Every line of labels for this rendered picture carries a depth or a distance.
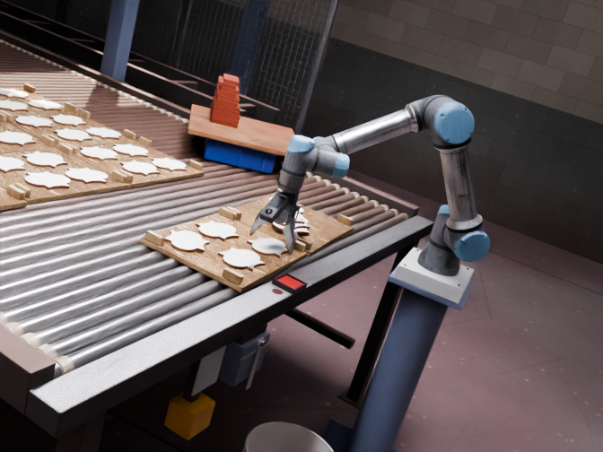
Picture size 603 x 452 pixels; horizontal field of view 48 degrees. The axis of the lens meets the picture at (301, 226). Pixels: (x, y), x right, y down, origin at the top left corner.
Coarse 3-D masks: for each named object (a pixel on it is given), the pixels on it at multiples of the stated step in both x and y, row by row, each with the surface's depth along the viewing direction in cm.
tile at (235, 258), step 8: (232, 248) 202; (224, 256) 195; (232, 256) 197; (240, 256) 199; (248, 256) 200; (256, 256) 202; (224, 264) 193; (232, 264) 192; (240, 264) 194; (248, 264) 195; (256, 264) 197; (264, 264) 199
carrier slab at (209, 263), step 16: (192, 224) 214; (240, 224) 226; (144, 240) 194; (208, 240) 206; (240, 240) 213; (176, 256) 190; (192, 256) 192; (208, 256) 195; (272, 256) 208; (288, 256) 211; (304, 256) 217; (208, 272) 186; (240, 272) 191; (256, 272) 194; (272, 272) 198; (240, 288) 183
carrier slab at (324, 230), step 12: (252, 204) 247; (264, 204) 251; (300, 204) 263; (252, 216) 236; (312, 216) 254; (324, 216) 258; (264, 228) 228; (312, 228) 242; (324, 228) 245; (336, 228) 249; (348, 228) 253; (312, 240) 230; (324, 240) 233; (312, 252) 221
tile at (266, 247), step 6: (252, 240) 213; (258, 240) 214; (264, 240) 215; (270, 240) 217; (276, 240) 218; (252, 246) 209; (258, 246) 210; (264, 246) 211; (270, 246) 212; (276, 246) 214; (282, 246) 215; (258, 252) 207; (264, 252) 207; (270, 252) 208; (276, 252) 209; (282, 252) 211; (288, 252) 214
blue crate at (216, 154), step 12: (216, 144) 288; (228, 144) 289; (204, 156) 290; (216, 156) 290; (228, 156) 291; (240, 156) 291; (252, 156) 292; (264, 156) 292; (252, 168) 294; (264, 168) 295
